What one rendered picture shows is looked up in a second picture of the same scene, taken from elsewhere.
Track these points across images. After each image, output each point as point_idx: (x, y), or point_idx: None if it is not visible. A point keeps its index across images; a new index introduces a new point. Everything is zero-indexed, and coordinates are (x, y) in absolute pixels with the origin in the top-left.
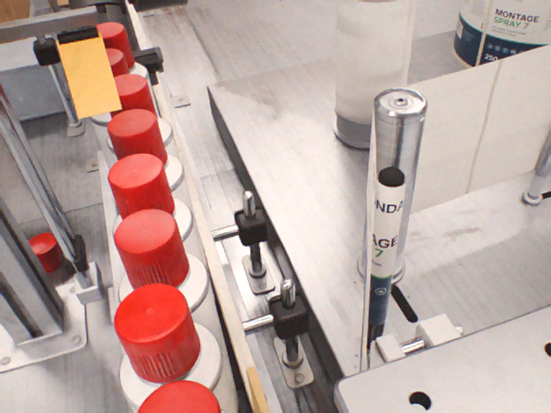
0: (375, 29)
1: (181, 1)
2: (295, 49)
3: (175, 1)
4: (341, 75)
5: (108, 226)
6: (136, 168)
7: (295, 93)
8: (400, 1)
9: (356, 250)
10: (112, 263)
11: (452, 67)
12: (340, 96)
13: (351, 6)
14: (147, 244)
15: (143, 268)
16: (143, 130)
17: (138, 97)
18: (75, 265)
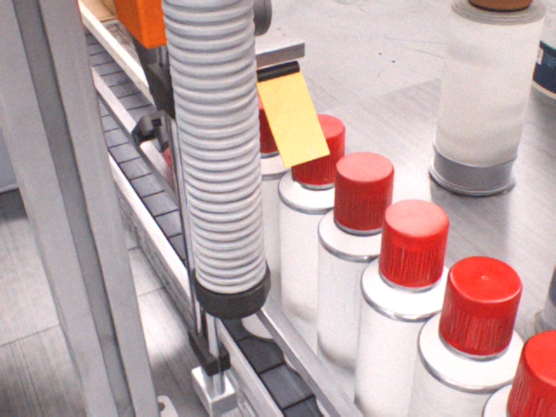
0: (505, 56)
1: (261, 30)
2: (322, 86)
3: (254, 31)
4: (454, 110)
5: (262, 307)
6: (416, 215)
7: (364, 136)
8: (534, 23)
9: (525, 314)
10: (294, 349)
11: (535, 97)
12: (451, 135)
13: (478, 30)
14: (503, 292)
15: (496, 321)
16: (387, 175)
17: (340, 139)
18: (221, 361)
